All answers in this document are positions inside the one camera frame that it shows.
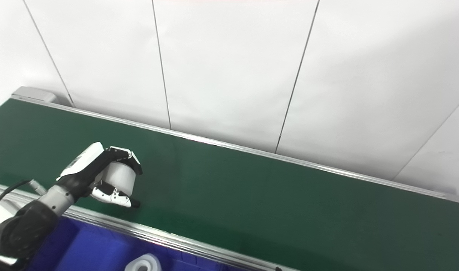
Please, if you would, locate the green conveyor belt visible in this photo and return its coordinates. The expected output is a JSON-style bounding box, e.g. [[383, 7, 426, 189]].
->
[[0, 99, 459, 271], [0, 94, 459, 271]]

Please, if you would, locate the blue plastic bin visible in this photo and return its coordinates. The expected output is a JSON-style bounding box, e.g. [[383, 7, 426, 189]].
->
[[24, 216, 230, 271]]

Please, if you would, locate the grey conveyor end box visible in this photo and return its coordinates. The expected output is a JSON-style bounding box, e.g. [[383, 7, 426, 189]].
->
[[11, 86, 59, 103]]

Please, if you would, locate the white round plastic part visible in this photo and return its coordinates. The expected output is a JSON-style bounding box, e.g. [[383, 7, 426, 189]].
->
[[124, 254, 162, 271], [101, 161, 136, 198]]

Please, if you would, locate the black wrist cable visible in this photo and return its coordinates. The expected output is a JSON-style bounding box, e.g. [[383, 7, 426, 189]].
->
[[0, 180, 47, 219]]

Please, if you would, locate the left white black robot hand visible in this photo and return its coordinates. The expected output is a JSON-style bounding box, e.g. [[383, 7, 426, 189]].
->
[[56, 142, 143, 209]]

